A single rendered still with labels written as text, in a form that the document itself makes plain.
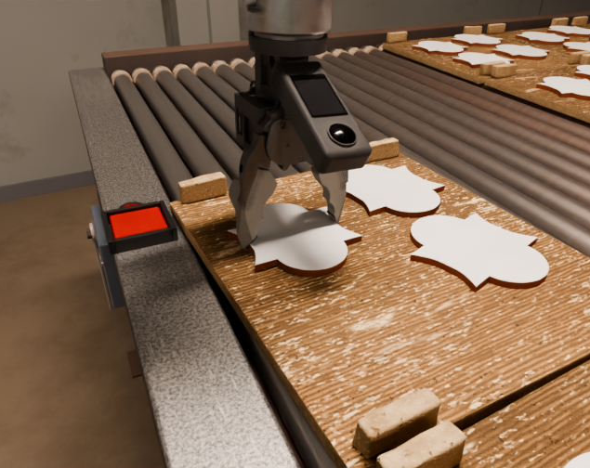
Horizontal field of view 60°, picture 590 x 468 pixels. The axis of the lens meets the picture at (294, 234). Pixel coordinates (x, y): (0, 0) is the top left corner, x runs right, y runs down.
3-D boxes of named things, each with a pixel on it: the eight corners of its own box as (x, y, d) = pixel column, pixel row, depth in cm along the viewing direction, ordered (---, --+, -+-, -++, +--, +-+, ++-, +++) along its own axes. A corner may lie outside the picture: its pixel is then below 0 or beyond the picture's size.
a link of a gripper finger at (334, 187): (334, 193, 62) (307, 132, 56) (360, 214, 57) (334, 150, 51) (313, 208, 61) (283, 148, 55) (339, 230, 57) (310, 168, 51)
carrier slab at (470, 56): (478, 84, 114) (481, 64, 111) (381, 48, 146) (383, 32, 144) (591, 69, 125) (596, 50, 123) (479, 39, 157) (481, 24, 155)
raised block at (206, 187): (183, 205, 62) (180, 185, 60) (178, 200, 63) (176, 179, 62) (228, 195, 64) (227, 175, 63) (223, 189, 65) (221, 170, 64)
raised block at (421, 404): (365, 466, 32) (369, 438, 31) (349, 444, 34) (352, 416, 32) (439, 429, 35) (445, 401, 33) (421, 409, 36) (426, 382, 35)
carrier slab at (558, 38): (596, 69, 125) (602, 50, 123) (481, 39, 157) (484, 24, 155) (688, 56, 138) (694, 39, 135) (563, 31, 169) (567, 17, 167)
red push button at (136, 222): (117, 250, 57) (114, 239, 57) (111, 225, 62) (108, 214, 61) (170, 238, 59) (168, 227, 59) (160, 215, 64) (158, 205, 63)
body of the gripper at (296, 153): (296, 136, 58) (299, 23, 51) (336, 164, 51) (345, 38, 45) (233, 148, 54) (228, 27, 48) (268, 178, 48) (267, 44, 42)
